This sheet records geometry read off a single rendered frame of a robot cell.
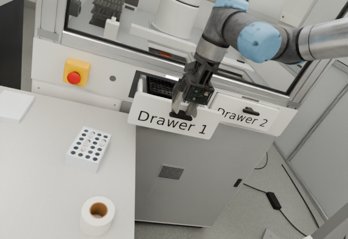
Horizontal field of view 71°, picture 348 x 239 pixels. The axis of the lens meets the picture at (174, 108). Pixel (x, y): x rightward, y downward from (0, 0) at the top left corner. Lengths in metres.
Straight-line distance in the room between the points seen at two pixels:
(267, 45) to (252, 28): 0.05
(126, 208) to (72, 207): 0.12
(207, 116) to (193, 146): 0.32
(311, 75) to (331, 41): 0.53
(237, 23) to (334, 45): 0.19
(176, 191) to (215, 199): 0.23
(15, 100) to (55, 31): 0.24
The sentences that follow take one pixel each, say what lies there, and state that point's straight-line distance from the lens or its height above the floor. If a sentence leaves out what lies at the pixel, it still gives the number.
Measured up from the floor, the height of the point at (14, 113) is 0.78.
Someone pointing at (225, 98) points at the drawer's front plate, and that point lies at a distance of 0.95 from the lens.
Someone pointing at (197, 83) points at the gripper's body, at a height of 1.05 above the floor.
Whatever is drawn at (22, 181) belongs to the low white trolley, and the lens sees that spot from 0.67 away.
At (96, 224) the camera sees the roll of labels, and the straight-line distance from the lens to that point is 0.56.
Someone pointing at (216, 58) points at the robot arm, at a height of 1.12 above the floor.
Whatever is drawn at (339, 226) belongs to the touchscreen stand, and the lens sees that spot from 1.49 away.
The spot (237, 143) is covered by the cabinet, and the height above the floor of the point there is 0.71.
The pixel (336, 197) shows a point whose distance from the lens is 2.42.
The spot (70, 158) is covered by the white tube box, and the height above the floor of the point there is 0.79.
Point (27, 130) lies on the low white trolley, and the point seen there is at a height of 0.76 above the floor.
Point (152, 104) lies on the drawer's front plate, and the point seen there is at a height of 0.91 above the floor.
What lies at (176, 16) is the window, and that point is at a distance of 0.83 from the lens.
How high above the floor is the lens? 1.28
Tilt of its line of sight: 29 degrees down
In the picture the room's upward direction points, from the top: 23 degrees clockwise
